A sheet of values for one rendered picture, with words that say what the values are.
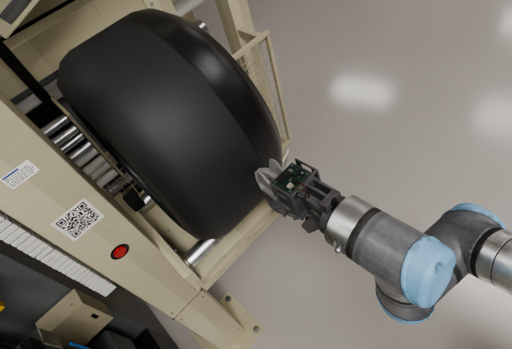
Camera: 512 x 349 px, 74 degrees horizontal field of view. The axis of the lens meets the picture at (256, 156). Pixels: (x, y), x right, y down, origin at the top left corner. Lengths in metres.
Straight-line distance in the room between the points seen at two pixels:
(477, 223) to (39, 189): 0.75
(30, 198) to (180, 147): 0.28
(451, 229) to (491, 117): 1.92
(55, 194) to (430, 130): 2.11
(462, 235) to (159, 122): 0.54
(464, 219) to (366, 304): 1.19
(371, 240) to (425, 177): 1.66
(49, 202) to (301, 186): 0.46
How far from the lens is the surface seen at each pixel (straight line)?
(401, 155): 2.23
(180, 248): 1.13
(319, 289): 1.82
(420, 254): 0.50
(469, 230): 0.65
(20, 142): 0.66
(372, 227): 0.52
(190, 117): 0.62
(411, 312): 0.62
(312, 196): 0.58
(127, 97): 0.63
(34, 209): 0.74
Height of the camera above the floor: 1.74
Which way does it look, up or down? 49 degrees down
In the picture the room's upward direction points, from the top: 19 degrees counter-clockwise
